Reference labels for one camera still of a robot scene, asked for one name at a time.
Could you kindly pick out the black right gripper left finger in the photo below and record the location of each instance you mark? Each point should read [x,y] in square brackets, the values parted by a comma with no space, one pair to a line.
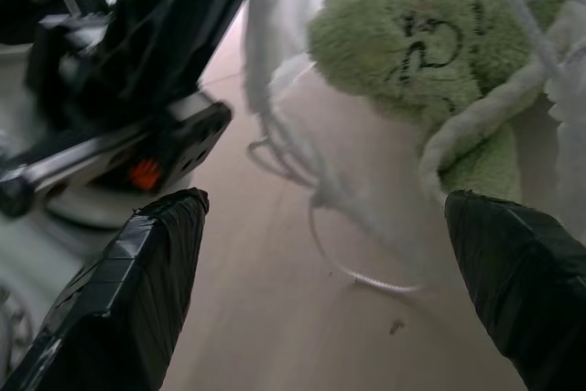
[123,299]

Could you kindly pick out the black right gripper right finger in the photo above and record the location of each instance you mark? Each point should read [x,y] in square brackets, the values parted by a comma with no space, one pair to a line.
[526,281]

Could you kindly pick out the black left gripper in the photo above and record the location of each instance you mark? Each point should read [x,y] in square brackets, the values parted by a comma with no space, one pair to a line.
[105,89]

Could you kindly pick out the green plush toy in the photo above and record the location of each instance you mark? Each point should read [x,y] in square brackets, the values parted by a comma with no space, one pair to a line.
[412,43]

